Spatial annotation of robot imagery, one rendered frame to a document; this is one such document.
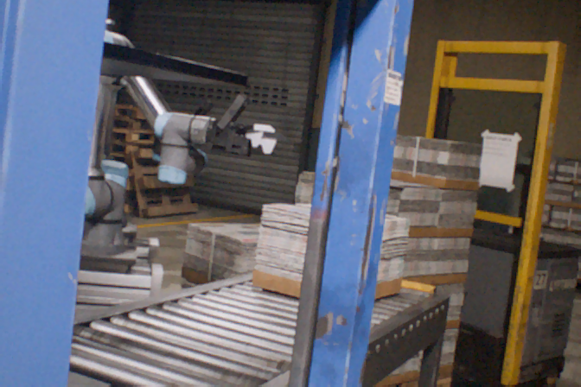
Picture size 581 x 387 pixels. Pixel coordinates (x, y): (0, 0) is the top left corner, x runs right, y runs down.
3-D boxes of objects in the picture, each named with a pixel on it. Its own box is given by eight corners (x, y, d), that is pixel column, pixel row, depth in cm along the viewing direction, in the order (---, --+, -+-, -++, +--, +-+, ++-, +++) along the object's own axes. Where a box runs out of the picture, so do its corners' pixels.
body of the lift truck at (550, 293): (412, 358, 445) (431, 225, 441) (465, 349, 483) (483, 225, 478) (515, 397, 395) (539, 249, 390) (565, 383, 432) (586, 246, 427)
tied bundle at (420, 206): (335, 224, 363) (341, 175, 362) (376, 224, 383) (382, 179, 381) (396, 238, 335) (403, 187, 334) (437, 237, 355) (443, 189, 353)
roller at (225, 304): (195, 310, 198) (197, 291, 198) (363, 352, 178) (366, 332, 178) (184, 313, 194) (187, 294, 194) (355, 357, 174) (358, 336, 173)
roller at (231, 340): (134, 327, 175) (136, 307, 175) (318, 379, 155) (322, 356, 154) (120, 332, 170) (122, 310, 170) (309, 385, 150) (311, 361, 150)
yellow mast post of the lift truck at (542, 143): (494, 380, 389) (542, 41, 379) (503, 378, 395) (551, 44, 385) (508, 386, 382) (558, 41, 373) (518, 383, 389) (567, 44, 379)
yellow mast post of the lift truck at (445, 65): (396, 345, 437) (437, 41, 427) (405, 343, 443) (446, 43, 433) (408, 349, 430) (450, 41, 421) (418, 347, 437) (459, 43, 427)
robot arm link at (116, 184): (130, 218, 235) (134, 174, 234) (109, 221, 222) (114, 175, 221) (95, 212, 238) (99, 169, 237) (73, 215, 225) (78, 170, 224)
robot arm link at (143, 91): (105, 53, 234) (189, 184, 228) (86, 49, 224) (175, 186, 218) (132, 31, 232) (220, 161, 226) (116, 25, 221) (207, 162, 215)
